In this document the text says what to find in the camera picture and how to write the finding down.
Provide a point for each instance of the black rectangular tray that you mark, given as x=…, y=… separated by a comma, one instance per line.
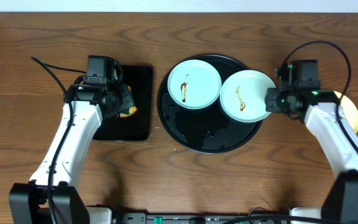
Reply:
x=135, y=127

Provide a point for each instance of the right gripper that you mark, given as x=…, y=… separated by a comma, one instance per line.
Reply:
x=271, y=101

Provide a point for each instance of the light blue plate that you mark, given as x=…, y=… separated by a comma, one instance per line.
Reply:
x=194, y=84
x=242, y=96

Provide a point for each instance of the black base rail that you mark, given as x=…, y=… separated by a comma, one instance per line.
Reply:
x=197, y=218

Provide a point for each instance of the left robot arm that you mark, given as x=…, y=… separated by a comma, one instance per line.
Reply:
x=51, y=194

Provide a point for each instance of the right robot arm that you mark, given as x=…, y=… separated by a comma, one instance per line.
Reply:
x=323, y=116

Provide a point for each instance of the yellow plate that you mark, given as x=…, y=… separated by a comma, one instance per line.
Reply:
x=350, y=112

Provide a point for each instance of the green and yellow sponge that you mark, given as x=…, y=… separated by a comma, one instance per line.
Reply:
x=128, y=110

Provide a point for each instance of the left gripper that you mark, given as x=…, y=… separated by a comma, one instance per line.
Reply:
x=126, y=101

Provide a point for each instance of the round black serving tray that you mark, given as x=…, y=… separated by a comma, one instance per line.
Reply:
x=208, y=130

